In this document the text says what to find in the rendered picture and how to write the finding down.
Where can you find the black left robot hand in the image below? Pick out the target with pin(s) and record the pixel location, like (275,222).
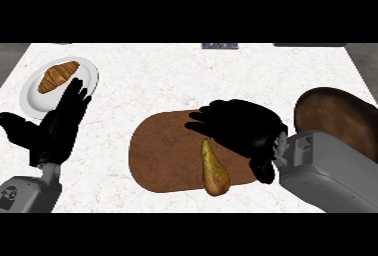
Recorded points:
(58,128)

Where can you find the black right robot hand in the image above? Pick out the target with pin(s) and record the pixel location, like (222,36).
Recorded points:
(244,128)

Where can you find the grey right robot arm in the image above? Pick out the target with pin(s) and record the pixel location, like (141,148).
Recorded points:
(328,173)

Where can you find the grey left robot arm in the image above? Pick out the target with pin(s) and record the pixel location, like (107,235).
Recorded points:
(30,191)

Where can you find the yellow-brown pear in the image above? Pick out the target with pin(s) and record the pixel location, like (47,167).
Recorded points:
(214,171)

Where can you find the brown wooden cutting board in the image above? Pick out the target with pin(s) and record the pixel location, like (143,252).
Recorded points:
(170,153)

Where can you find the dark brown pan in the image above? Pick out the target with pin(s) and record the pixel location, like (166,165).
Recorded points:
(340,120)

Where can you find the white round plate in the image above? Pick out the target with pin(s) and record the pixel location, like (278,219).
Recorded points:
(52,90)

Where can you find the golden brown croissant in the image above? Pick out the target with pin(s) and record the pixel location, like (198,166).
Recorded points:
(58,76)

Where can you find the blue patterned box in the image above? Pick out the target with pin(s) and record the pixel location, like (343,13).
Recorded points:
(220,45)

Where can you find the dark grey flat appliance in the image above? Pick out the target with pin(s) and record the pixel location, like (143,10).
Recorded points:
(309,44)

